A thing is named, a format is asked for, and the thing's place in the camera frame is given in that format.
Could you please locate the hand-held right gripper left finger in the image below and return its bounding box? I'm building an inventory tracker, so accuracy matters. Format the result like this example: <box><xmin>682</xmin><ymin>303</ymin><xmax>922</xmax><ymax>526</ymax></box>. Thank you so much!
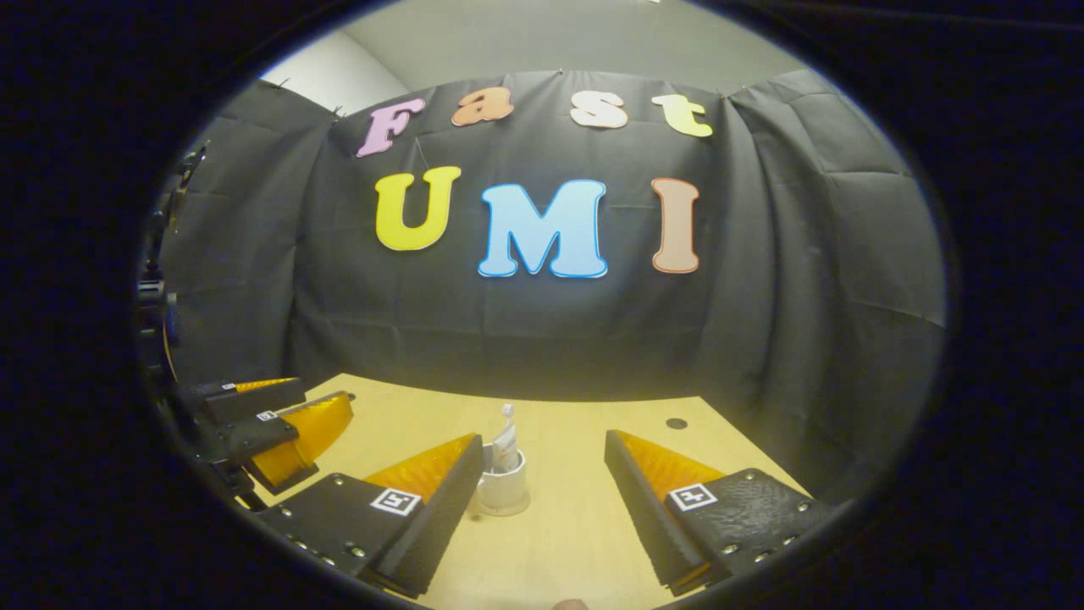
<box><xmin>258</xmin><ymin>433</ymin><xmax>485</xmax><ymax>599</ymax></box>

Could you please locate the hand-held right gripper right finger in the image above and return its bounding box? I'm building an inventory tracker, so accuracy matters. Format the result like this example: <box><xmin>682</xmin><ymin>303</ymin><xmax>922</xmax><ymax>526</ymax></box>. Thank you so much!
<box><xmin>604</xmin><ymin>429</ymin><xmax>835</xmax><ymax>596</ymax></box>

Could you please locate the white cup with wooden handle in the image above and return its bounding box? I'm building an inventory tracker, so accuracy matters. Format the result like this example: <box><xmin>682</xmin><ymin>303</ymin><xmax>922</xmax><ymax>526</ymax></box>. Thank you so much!
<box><xmin>474</xmin><ymin>444</ymin><xmax>532</xmax><ymax>509</ymax></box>

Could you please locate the white toothpaste tube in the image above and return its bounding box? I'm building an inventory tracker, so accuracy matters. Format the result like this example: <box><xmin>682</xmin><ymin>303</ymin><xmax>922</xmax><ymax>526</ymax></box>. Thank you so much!
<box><xmin>491</xmin><ymin>424</ymin><xmax>521</xmax><ymax>474</ymax></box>

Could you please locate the light wooden desktop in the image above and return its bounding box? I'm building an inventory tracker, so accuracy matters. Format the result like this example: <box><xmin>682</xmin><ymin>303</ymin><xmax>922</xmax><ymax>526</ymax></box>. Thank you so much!
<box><xmin>246</xmin><ymin>373</ymin><xmax>814</xmax><ymax>610</ymax></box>

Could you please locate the black backdrop cloth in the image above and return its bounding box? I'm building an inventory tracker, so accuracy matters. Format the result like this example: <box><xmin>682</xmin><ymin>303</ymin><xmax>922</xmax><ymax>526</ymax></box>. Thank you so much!
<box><xmin>157</xmin><ymin>69</ymin><xmax>948</xmax><ymax>501</ymax></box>

